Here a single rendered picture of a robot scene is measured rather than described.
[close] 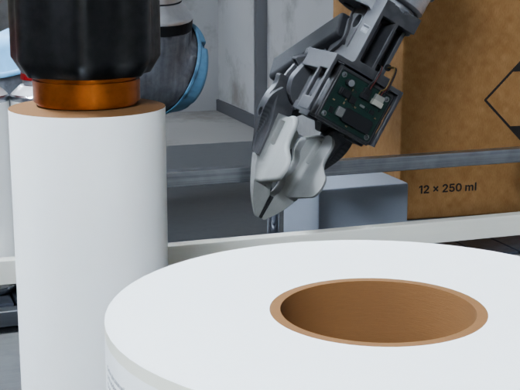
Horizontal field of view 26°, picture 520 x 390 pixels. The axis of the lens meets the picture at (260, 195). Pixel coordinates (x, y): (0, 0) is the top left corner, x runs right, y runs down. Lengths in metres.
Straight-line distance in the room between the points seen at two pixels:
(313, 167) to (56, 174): 0.41
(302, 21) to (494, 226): 5.47
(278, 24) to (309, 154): 5.88
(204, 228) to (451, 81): 0.33
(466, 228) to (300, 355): 0.67
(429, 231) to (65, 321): 0.47
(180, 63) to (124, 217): 0.79
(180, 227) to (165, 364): 0.97
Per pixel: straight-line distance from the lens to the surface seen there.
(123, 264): 0.62
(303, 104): 0.93
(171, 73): 1.39
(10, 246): 0.93
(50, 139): 0.61
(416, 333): 0.46
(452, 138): 1.30
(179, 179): 0.99
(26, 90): 0.91
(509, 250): 1.07
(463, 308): 0.44
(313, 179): 0.97
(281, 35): 6.82
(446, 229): 1.03
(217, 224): 1.35
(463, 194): 1.32
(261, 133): 0.98
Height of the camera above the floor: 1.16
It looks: 12 degrees down
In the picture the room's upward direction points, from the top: straight up
